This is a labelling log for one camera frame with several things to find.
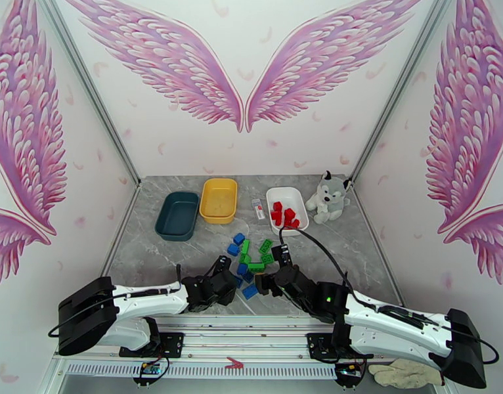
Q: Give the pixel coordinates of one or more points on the blue lego brick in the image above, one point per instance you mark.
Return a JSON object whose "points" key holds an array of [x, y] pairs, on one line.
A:
{"points": [[250, 291], [239, 281], [238, 239], [233, 250], [248, 276], [242, 269]]}

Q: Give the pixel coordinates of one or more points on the red lego brick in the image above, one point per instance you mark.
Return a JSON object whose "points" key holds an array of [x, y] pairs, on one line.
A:
{"points": [[276, 217], [294, 223], [277, 206], [289, 213]]}

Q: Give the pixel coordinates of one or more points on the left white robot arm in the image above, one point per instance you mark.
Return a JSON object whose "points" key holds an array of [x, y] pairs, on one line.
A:
{"points": [[153, 300]]}

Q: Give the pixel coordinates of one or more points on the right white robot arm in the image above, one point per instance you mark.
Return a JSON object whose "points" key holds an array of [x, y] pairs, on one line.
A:
{"points": [[391, 327]]}

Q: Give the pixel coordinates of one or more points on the flat blue lego brick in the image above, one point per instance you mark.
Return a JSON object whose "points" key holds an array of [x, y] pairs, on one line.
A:
{"points": [[250, 291]]}

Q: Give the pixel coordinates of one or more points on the long green lego brick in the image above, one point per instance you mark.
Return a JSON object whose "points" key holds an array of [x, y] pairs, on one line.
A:
{"points": [[245, 246]]}

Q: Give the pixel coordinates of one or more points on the small white red packet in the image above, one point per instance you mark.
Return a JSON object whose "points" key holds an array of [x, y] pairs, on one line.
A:
{"points": [[258, 208]]}

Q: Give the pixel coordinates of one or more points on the small circuit board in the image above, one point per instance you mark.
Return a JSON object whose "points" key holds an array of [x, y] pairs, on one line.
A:
{"points": [[150, 369], [346, 369]]}

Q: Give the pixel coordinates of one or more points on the yellow plastic container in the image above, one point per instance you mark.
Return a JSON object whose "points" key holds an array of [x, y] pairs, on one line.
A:
{"points": [[218, 200]]}

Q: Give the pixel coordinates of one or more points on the teal plastic container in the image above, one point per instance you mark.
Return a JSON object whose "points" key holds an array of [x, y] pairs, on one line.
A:
{"points": [[175, 216]]}

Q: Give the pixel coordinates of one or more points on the white plastic container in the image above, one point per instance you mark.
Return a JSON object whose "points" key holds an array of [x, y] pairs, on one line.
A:
{"points": [[286, 195]]}

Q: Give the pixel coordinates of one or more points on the grey husky plush toy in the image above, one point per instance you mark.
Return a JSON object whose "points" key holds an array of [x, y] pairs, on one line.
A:
{"points": [[327, 200]]}

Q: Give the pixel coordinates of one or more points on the white work glove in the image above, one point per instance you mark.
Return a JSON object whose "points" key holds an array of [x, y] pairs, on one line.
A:
{"points": [[399, 374]]}

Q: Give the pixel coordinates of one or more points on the aluminium linear rail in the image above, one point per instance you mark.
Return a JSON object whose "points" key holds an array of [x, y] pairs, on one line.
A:
{"points": [[243, 335]]}

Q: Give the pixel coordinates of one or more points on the aluminium table edge rail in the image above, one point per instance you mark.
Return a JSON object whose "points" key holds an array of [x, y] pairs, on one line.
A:
{"points": [[112, 251], [375, 241]]}

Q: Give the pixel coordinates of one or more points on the aluminium frame post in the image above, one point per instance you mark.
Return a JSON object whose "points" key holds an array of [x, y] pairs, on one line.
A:
{"points": [[91, 89], [401, 89]]}

